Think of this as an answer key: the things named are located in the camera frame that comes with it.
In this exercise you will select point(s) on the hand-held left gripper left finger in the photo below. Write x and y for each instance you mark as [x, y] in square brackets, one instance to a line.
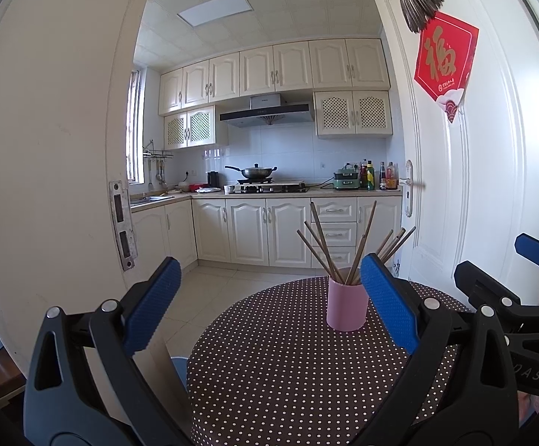
[153, 302]

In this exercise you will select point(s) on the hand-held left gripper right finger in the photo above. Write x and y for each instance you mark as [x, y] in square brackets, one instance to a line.
[388, 302]

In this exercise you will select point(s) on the pink cup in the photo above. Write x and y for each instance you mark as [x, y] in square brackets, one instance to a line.
[346, 309]

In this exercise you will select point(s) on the bundle of wooden chopsticks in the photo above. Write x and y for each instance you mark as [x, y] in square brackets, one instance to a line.
[352, 273]

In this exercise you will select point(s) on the person's right hand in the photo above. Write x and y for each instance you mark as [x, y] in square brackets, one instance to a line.
[526, 409]

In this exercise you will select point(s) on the white cabinet drawer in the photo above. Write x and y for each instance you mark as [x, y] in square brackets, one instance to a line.
[341, 256]
[339, 209]
[339, 234]

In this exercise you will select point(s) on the beige cardboard sheet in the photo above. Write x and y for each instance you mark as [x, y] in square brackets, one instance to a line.
[157, 367]

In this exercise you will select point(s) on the blue stool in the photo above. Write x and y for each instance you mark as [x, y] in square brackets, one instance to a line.
[180, 371]

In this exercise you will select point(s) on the metal door lock plate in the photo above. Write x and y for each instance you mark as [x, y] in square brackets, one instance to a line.
[121, 223]

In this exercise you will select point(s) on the metal sink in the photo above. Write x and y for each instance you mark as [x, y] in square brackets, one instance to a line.
[150, 199]

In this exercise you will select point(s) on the white base cabinets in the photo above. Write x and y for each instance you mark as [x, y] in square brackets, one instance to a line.
[246, 232]

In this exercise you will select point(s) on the hanging metal spatula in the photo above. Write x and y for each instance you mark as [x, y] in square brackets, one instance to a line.
[150, 181]

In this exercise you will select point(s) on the red container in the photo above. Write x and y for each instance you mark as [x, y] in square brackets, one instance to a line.
[197, 187]

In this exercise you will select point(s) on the row of condiment bottles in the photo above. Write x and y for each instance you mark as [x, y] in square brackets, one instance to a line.
[370, 179]

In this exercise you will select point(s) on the white plate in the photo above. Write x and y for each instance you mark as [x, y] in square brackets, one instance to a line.
[209, 190]

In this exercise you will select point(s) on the beige kitchen countertop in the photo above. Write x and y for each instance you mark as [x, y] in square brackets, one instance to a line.
[325, 193]

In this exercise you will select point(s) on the brown polka dot tablecloth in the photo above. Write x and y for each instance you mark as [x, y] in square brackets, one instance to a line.
[274, 357]

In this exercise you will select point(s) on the hanging metal ladle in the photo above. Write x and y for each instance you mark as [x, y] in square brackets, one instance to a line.
[160, 174]

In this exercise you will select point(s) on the green electric cooker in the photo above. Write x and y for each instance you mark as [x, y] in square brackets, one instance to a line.
[347, 180]

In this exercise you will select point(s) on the black kettle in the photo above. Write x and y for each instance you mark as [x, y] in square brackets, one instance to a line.
[213, 180]

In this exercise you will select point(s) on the gas stove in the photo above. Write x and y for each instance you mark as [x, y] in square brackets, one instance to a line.
[274, 188]

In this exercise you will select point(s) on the metal wok with lid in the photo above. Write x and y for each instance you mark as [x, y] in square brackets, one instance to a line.
[256, 173]

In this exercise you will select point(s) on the kitchen window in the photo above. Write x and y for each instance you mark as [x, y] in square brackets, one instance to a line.
[134, 125]

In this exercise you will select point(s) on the white lattice door cabinet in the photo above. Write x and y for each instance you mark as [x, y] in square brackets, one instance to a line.
[190, 128]
[353, 111]

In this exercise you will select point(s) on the plain white door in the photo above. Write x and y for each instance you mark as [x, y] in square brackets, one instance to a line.
[50, 148]

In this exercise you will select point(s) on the red paper door decoration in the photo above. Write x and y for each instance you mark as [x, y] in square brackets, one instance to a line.
[443, 55]

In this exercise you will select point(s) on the black range hood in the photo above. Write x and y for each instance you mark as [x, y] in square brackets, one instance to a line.
[264, 112]

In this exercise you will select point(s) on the ceiling light panel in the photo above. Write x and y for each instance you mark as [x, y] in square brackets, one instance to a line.
[216, 8]

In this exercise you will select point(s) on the metal wall utensil rack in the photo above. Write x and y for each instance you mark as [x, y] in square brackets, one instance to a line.
[157, 151]

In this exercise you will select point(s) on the white upper wall cabinets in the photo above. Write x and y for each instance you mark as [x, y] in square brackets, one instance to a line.
[274, 67]

